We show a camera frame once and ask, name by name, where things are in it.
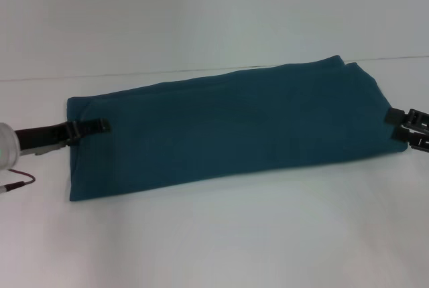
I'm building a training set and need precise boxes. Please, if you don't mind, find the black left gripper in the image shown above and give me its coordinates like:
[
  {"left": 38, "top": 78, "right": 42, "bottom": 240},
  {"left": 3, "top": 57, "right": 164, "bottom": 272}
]
[{"left": 13, "top": 117, "right": 111, "bottom": 155}]

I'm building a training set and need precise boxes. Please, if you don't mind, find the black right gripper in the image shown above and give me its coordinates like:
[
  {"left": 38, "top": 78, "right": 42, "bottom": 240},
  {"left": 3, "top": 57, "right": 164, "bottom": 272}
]
[{"left": 384, "top": 107, "right": 429, "bottom": 152}]

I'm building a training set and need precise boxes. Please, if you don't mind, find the teal blue t-shirt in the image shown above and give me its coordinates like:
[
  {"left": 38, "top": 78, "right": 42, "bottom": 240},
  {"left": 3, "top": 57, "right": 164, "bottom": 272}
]
[{"left": 65, "top": 54, "right": 408, "bottom": 202}]

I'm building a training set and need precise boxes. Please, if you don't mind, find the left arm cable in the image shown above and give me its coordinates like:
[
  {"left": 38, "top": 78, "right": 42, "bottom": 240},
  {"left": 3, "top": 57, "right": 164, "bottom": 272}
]
[{"left": 0, "top": 169, "right": 37, "bottom": 192}]

